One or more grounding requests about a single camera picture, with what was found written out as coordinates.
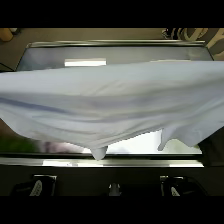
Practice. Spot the pale blue shirt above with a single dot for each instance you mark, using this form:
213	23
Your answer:
110	103

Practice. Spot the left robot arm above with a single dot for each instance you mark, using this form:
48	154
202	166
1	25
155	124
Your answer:
35	188

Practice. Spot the black garment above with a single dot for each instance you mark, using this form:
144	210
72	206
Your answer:
213	151

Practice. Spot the silver frame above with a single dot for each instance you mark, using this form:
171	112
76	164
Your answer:
116	162

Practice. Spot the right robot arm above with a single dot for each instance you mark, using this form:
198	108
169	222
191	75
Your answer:
176	188

